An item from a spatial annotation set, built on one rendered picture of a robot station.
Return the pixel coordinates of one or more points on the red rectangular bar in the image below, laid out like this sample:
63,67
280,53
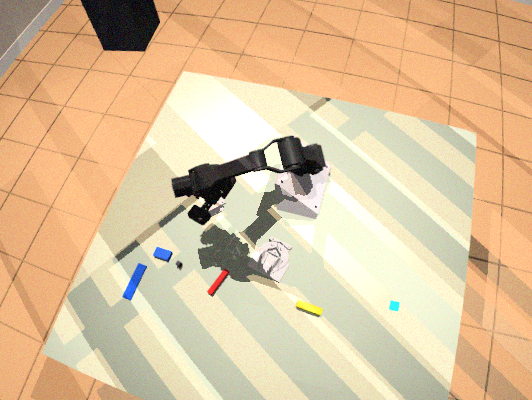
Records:
218,282

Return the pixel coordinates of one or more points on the yellow rectangular block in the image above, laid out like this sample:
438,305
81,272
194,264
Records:
307,307

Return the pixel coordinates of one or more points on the blue flat bar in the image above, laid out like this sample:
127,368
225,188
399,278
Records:
132,285

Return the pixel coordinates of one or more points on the blue rectangular block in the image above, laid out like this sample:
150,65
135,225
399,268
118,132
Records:
163,254

